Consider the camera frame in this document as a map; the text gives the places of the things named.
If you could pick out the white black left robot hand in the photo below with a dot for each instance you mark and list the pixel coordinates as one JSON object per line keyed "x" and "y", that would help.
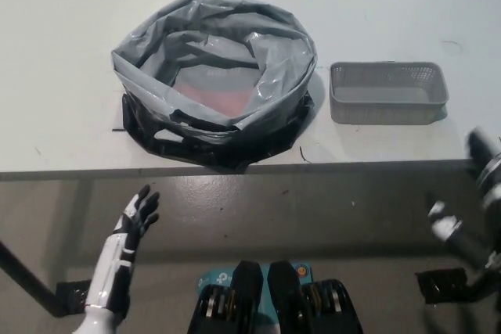
{"x": 137, "y": 216}

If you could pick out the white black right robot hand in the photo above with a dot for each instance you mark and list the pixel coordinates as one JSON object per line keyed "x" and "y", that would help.
{"x": 493, "y": 193}

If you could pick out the grey rectangular plastic basket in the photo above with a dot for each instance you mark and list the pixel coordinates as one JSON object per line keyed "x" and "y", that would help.
{"x": 387, "y": 111}

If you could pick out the grey black plastic bag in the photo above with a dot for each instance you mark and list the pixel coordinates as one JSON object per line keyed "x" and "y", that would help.
{"x": 274, "y": 76}

